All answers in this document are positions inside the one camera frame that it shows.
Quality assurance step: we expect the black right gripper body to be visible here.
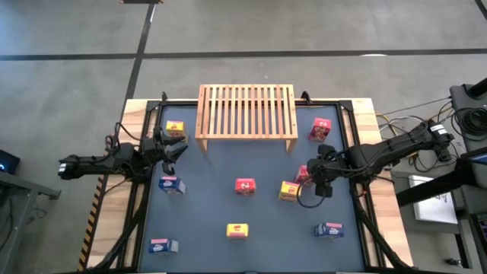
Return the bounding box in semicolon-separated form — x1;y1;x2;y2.
314;143;345;198

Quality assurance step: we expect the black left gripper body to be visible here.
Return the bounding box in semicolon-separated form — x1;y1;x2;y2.
143;127;175;176

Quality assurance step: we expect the yellow Corn Pops cereal box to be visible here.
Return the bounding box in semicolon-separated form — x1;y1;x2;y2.
226;222;250;239
165;120;186;139
279;180;303;202

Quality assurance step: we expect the red Froot Loops cereal box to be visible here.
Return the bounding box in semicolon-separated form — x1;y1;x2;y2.
294;164;315;187
308;116;333;143
234;177;257;196

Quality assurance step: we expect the blue Frosted Flakes cereal box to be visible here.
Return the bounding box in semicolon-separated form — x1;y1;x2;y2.
314;221;345;239
148;237;180;255
158;175;187;196

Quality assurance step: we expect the wooden slatted shelf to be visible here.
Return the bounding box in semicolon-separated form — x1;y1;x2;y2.
194;83;299;155

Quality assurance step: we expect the blue grey table mat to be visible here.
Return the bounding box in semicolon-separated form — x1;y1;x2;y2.
137;104;367;273

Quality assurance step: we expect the yellow black hazard strip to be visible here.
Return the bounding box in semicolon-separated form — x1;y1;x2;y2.
77;174;110;272

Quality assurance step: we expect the black stand beam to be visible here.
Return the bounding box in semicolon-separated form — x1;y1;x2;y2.
395;146;487;209

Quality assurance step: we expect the white paper sheet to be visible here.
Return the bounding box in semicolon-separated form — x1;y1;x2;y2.
408;174;459;225

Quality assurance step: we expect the grey side table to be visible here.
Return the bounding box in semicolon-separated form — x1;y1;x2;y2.
0;170;62;274

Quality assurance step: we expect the black device with blue light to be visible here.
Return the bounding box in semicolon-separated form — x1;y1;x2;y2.
0;148;21;176

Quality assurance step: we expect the grey equipment cart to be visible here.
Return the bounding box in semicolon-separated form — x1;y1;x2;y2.
448;78;487;153

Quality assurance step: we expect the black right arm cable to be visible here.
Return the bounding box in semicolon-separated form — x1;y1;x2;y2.
296;181;333;209

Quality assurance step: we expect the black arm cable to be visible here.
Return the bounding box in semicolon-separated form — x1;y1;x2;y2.
104;121;142;154
296;181;333;209

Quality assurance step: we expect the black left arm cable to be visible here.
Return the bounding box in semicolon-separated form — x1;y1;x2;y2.
104;121;142;154

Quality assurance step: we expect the tan floor cable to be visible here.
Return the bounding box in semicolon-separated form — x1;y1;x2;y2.
374;97;454;134

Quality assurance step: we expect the coiled black cable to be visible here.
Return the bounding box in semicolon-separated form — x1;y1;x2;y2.
451;107;487;136

